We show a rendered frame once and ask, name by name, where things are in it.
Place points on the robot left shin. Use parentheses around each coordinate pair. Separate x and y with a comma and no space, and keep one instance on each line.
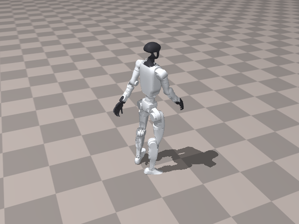
(139,144)

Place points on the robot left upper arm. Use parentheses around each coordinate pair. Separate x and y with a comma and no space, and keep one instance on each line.
(136,73)

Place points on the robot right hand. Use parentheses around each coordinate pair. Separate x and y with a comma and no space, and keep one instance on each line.
(180,103)

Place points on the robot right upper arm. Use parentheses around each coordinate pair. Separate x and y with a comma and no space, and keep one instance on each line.
(163,77)

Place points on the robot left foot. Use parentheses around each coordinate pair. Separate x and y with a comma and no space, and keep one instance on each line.
(138,160)

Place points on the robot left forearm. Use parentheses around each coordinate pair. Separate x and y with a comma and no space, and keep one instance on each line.
(127,92)

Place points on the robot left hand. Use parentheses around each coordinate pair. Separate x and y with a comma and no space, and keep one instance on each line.
(119,106)

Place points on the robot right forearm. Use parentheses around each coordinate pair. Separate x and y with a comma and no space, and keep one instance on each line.
(173,96)

